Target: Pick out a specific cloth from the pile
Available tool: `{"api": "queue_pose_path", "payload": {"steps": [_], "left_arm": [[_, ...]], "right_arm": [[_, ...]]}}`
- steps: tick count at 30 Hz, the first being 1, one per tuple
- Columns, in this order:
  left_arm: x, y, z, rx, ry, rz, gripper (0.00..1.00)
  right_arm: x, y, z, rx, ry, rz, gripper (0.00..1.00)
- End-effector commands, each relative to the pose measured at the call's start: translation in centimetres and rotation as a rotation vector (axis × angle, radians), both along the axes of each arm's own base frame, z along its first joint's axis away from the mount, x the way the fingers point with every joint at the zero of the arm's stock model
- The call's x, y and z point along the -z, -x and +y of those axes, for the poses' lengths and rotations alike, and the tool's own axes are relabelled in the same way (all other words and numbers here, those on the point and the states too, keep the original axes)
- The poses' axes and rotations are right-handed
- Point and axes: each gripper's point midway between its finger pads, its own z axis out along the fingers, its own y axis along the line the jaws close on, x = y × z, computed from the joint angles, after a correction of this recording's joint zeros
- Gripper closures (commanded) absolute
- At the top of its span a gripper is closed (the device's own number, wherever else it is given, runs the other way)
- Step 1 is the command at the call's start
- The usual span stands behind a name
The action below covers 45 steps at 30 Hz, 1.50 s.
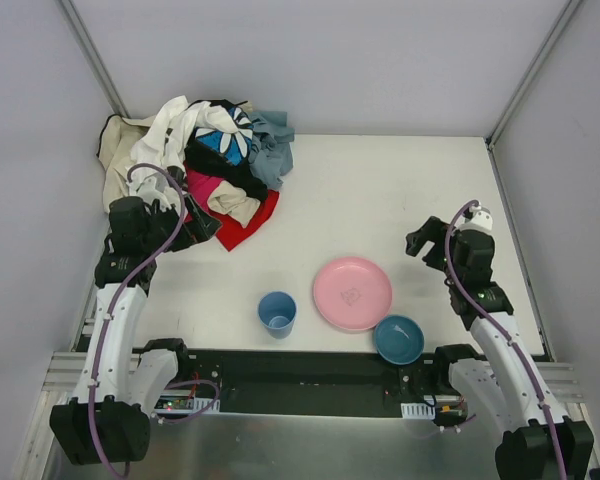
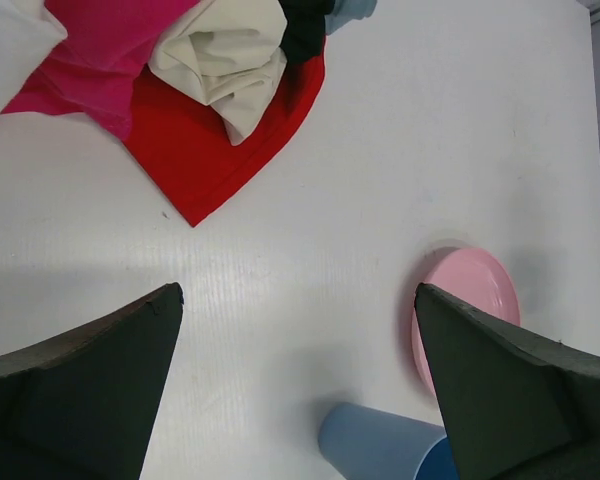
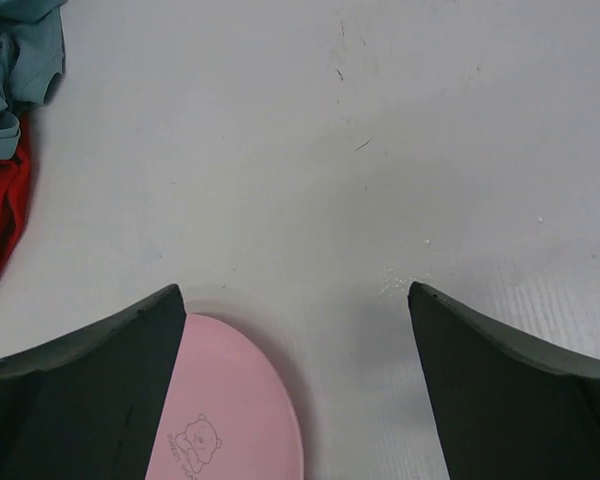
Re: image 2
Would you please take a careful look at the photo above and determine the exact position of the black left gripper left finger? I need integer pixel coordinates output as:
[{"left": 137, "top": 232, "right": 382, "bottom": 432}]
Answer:
[{"left": 0, "top": 283, "right": 184, "bottom": 479}]

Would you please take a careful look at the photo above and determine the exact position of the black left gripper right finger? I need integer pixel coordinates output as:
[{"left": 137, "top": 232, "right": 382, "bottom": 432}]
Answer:
[{"left": 414, "top": 283, "right": 600, "bottom": 479}]

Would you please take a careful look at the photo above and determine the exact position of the black printed cloth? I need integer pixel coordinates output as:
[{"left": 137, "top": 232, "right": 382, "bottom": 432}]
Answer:
[{"left": 279, "top": 0, "right": 335, "bottom": 65}]

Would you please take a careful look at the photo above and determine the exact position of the grey-blue cloth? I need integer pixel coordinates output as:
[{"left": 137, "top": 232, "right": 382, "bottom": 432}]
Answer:
[{"left": 325, "top": 0, "right": 377, "bottom": 35}]

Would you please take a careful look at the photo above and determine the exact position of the red cloth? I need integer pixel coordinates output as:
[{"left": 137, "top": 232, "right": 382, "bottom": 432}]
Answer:
[{"left": 124, "top": 54, "right": 325, "bottom": 226}]

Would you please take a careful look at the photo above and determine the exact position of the magenta pink cloth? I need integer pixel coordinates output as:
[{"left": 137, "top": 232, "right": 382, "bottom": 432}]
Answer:
[{"left": 2, "top": 0, "right": 197, "bottom": 140}]

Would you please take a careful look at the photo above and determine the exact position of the white cloth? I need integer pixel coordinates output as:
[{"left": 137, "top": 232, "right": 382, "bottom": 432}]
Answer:
[{"left": 0, "top": 0, "right": 67, "bottom": 113}]

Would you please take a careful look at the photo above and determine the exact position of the cream beige cloth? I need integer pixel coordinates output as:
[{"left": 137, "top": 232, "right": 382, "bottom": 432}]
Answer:
[{"left": 148, "top": 0, "right": 287, "bottom": 145}]

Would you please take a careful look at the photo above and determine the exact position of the pink plate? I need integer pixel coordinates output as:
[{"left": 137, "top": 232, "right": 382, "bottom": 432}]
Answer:
[{"left": 410, "top": 247, "right": 522, "bottom": 396}]

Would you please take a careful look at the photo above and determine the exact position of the light blue cup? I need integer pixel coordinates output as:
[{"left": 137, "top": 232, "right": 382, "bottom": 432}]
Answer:
[{"left": 318, "top": 403, "right": 459, "bottom": 480}]

